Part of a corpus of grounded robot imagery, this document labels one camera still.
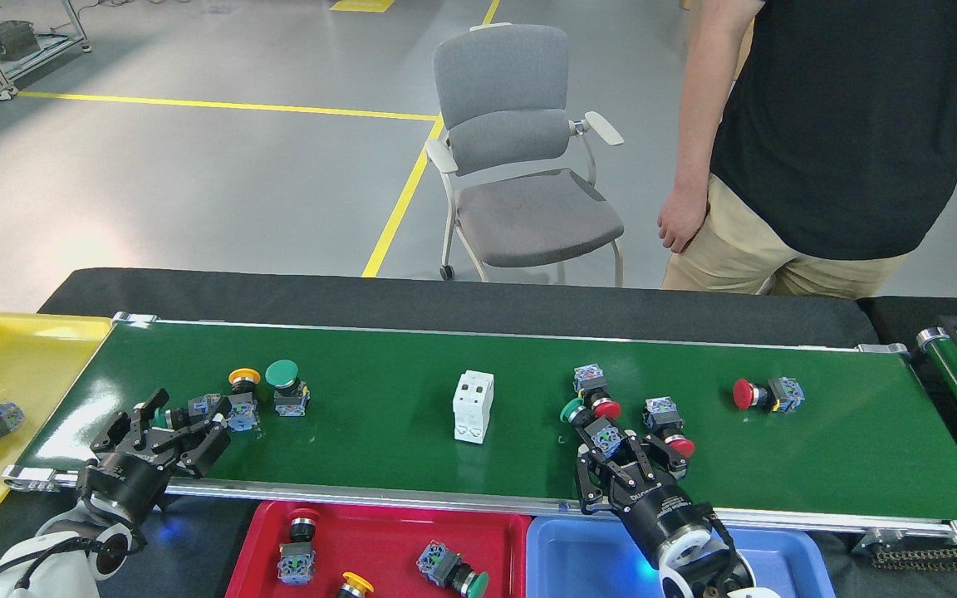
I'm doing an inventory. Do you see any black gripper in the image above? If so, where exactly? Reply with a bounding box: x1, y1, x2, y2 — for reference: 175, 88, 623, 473
574, 428, 714, 570
78, 387, 233, 526

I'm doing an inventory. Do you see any white circuit breaker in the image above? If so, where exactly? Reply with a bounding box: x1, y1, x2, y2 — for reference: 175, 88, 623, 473
453, 370, 496, 445

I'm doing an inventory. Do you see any blue plastic tray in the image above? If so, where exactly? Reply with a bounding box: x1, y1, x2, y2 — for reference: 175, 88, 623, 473
526, 515, 837, 598

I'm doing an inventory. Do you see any yellow plastic tray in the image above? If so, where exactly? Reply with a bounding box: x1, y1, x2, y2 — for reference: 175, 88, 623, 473
0, 312, 114, 517

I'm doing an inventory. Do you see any red plastic tray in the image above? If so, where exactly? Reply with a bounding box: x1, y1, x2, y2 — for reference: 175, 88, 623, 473
225, 500, 532, 598

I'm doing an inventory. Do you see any long green conveyor belt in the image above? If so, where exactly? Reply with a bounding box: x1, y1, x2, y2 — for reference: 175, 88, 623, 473
3, 311, 957, 549

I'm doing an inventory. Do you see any person's right hand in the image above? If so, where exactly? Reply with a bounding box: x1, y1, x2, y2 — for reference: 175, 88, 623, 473
657, 181, 711, 254

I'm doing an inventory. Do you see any grey office chair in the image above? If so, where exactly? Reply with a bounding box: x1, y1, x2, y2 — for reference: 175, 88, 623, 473
425, 22, 626, 287

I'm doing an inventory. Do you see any person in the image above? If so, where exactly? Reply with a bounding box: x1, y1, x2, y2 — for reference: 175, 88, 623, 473
657, 0, 957, 300

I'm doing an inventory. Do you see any black equipment box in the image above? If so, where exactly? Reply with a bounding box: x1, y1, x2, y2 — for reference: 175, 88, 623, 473
0, 20, 42, 61

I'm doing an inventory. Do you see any conveyor drive chain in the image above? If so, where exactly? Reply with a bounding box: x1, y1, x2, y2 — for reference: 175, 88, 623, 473
869, 544, 957, 572

